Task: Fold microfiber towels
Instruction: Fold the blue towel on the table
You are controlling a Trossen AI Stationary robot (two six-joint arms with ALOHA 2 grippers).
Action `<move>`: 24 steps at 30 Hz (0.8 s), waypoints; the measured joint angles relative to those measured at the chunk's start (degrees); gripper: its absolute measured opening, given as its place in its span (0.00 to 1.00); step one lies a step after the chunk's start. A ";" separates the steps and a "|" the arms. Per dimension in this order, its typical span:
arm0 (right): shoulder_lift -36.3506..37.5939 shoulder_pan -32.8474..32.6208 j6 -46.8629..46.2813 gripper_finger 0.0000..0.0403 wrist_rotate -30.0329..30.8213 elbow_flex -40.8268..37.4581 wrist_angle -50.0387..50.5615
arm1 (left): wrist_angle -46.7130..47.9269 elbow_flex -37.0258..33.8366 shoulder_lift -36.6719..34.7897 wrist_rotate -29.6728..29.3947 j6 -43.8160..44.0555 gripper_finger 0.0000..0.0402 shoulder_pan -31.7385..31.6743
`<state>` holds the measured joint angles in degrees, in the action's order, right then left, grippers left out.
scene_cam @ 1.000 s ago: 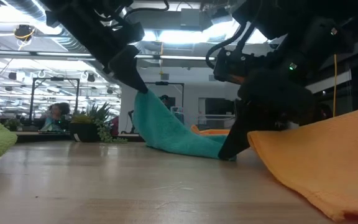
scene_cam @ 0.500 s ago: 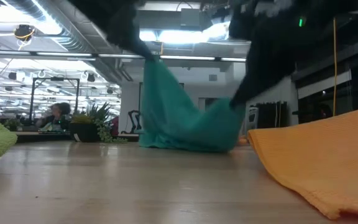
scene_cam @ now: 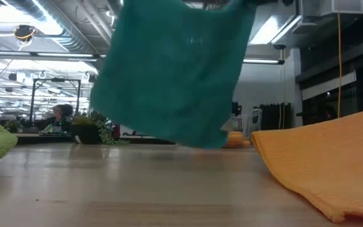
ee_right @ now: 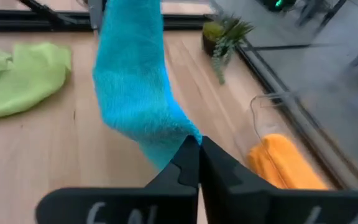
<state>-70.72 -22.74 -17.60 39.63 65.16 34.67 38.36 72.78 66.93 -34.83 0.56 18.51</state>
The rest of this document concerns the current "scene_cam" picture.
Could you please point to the potted succulent plant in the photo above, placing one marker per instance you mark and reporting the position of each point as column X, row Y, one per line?
column 85, row 134

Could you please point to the silver ribbed ventilation duct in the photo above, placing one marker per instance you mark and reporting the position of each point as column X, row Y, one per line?
column 58, row 31

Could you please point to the short ceiling light tube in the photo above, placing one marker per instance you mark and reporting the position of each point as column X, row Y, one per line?
column 260, row 61

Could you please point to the black aluminium table frame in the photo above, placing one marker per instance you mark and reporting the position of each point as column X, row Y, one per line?
column 43, row 138

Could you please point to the white air conditioning unit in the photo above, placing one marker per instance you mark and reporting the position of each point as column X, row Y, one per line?
column 326, row 8

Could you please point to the teal microfiber towel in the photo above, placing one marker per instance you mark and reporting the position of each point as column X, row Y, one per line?
column 169, row 79

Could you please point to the person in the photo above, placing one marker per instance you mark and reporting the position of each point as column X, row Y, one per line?
column 63, row 112

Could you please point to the orange microfiber towel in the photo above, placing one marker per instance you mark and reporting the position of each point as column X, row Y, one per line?
column 326, row 157
column 236, row 140

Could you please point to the black background station frame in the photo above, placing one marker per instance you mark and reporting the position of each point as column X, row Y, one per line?
column 57, row 80

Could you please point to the long ceiling light tube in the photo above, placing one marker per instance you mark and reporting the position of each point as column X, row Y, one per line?
column 65, row 55

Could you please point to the clear plastic bin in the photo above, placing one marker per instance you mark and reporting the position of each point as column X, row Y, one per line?
column 254, row 123

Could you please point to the black cabinet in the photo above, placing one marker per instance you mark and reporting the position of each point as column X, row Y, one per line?
column 274, row 116

